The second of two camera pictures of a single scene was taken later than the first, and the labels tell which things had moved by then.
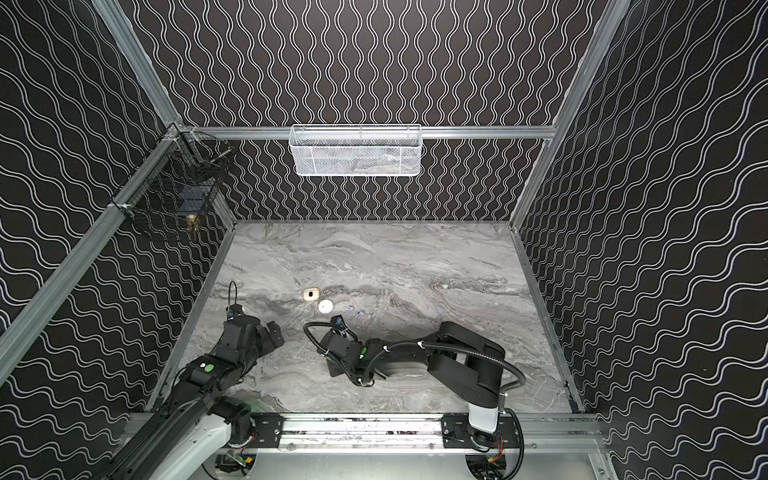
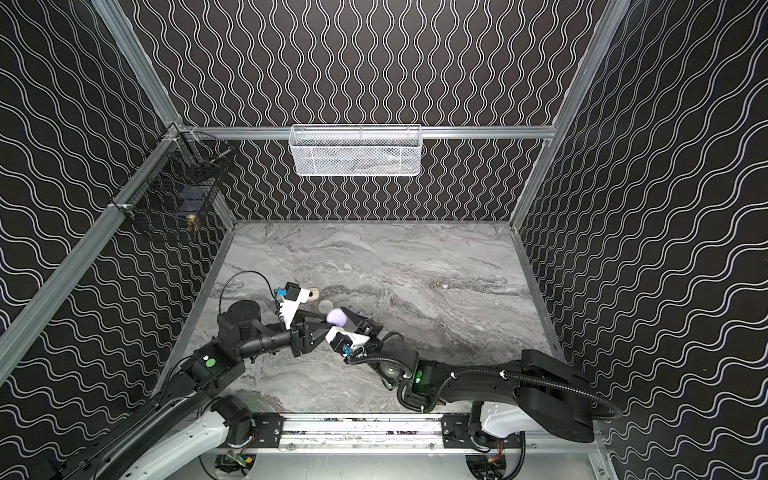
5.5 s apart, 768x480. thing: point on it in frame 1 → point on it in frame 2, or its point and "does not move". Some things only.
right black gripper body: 335,352 → 367,335
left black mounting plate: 269,427 does not move
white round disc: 325,306 does not move
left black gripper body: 257,335 → 308,338
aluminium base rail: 537,433 does not move
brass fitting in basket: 191,222 does not move
